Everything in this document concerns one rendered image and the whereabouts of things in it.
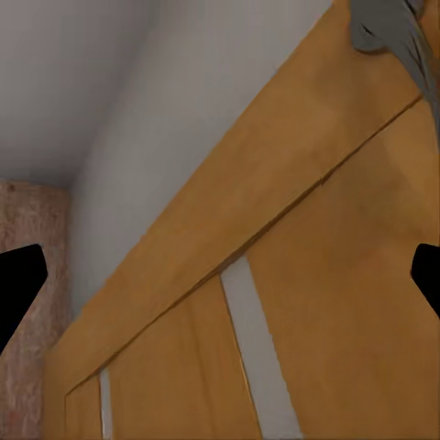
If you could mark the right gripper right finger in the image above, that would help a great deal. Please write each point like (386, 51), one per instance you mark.
(425, 271)

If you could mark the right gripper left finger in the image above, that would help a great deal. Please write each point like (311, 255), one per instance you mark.
(22, 273)

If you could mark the door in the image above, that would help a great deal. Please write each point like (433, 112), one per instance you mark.
(273, 298)

